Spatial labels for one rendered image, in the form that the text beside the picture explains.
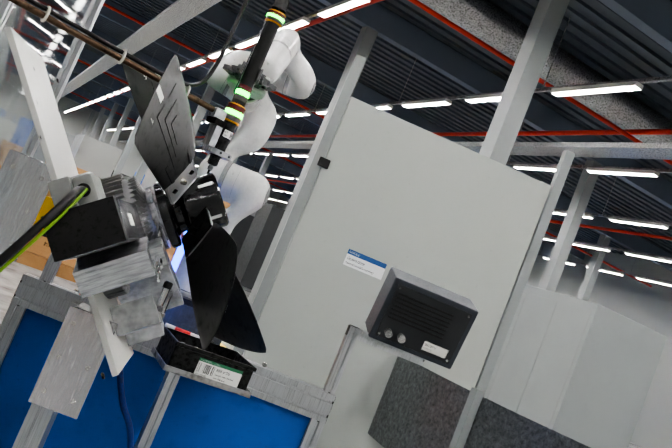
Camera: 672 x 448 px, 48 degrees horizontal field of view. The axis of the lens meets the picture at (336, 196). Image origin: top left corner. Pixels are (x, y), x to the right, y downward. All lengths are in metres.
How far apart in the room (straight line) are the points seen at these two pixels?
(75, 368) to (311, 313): 2.10
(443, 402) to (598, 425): 8.50
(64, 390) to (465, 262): 2.48
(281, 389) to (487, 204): 1.92
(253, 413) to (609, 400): 9.83
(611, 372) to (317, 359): 8.36
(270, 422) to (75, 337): 0.76
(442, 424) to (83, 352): 1.99
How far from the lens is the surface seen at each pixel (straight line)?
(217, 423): 2.16
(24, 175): 1.61
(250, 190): 2.27
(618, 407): 11.89
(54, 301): 2.13
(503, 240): 3.79
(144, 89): 1.73
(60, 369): 1.61
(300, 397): 2.14
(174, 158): 1.50
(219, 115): 1.72
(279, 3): 1.81
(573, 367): 11.16
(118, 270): 1.36
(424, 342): 2.16
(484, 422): 3.16
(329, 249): 3.57
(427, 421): 3.35
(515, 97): 8.76
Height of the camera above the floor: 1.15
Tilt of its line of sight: 6 degrees up
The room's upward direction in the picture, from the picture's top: 22 degrees clockwise
